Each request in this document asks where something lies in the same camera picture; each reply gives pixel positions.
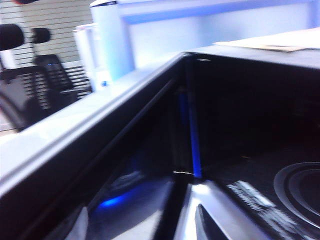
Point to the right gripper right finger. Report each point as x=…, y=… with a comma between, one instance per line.
x=207, y=227

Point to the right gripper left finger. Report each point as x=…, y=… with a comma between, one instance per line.
x=72, y=230

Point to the black silver Midea microwave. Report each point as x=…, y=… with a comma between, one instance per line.
x=250, y=100

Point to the short white cylinder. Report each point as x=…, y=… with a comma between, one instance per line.
x=85, y=50

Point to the tall white cylinder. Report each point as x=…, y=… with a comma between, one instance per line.
x=107, y=37

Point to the black office chair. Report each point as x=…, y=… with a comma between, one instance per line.
x=41, y=35
x=11, y=36

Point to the large white paper sheet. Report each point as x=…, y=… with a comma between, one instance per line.
x=275, y=38

